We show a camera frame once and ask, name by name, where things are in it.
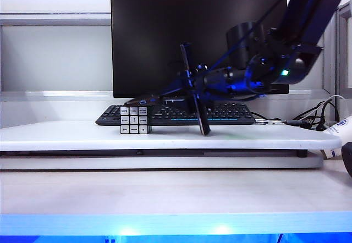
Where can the clear ballpoint pen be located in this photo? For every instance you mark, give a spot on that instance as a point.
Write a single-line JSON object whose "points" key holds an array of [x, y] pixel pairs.
{"points": [[270, 121]]}

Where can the narrow grey partition frame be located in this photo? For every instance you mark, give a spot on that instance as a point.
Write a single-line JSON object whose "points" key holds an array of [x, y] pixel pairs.
{"points": [[342, 61]]}

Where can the black computer monitor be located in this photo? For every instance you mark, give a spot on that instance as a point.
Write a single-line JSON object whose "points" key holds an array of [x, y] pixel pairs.
{"points": [[154, 39]]}

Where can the black computer keyboard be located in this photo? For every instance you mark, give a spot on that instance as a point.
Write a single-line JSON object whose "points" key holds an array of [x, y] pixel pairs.
{"points": [[233, 113]]}

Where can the dark round object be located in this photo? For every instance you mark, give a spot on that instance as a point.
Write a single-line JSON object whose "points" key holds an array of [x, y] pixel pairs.
{"points": [[347, 157]]}

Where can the white tube with blue print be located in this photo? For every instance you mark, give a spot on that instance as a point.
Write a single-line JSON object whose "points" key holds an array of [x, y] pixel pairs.
{"points": [[339, 129]]}

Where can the white desk riser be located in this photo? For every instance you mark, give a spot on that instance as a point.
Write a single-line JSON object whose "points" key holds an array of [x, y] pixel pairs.
{"points": [[82, 137]]}

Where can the white-faced Rubik's cube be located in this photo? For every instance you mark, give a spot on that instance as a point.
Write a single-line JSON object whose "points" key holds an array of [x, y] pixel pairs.
{"points": [[134, 120]]}

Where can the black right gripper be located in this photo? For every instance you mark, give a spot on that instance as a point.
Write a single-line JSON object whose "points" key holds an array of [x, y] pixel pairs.
{"points": [[204, 82]]}

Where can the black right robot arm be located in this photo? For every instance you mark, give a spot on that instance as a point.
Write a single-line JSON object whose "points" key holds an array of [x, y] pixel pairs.
{"points": [[308, 12]]}

